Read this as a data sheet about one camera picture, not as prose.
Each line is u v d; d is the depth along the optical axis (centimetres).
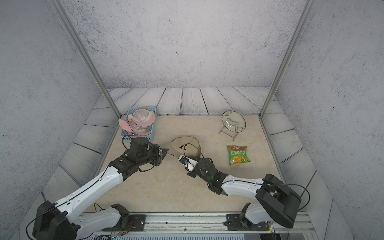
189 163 68
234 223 72
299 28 77
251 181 50
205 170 60
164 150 78
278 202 42
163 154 73
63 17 73
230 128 107
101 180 49
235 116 97
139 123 107
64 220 38
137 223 73
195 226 73
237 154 93
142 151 61
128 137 61
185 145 84
